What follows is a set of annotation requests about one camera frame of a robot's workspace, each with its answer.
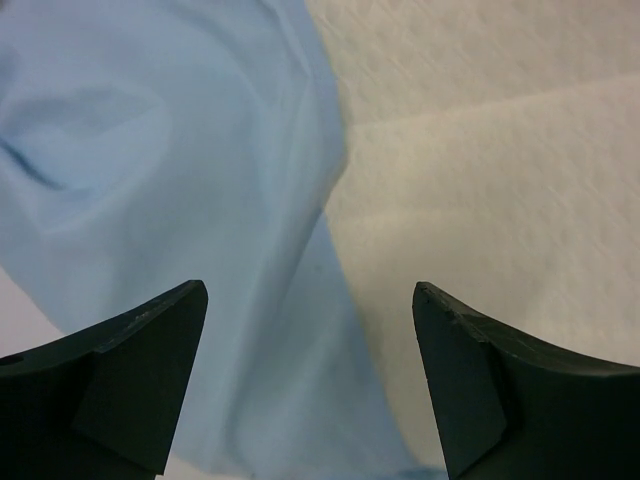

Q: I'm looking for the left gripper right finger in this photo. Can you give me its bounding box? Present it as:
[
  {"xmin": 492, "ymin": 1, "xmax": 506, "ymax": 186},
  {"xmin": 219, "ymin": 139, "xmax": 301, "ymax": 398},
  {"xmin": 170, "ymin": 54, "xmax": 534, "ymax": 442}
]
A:
[{"xmin": 412, "ymin": 282, "xmax": 639, "ymax": 479}]

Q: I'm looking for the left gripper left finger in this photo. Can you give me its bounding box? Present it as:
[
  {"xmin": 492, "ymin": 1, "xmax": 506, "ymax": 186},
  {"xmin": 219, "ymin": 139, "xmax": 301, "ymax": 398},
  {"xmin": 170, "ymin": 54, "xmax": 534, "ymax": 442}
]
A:
[{"xmin": 1, "ymin": 280, "xmax": 208, "ymax": 479}]

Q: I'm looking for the cream pillow with yellow edge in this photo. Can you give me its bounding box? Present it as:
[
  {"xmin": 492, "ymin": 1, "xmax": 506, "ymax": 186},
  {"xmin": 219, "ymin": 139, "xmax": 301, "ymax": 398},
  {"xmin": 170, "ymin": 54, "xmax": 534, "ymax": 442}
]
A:
[{"xmin": 309, "ymin": 1, "xmax": 639, "ymax": 467}]

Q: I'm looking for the light blue pillowcase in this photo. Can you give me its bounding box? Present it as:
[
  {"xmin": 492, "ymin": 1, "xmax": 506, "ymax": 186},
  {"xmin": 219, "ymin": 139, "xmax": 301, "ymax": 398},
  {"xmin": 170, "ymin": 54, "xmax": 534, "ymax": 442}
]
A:
[{"xmin": 1, "ymin": 1, "xmax": 426, "ymax": 479}]

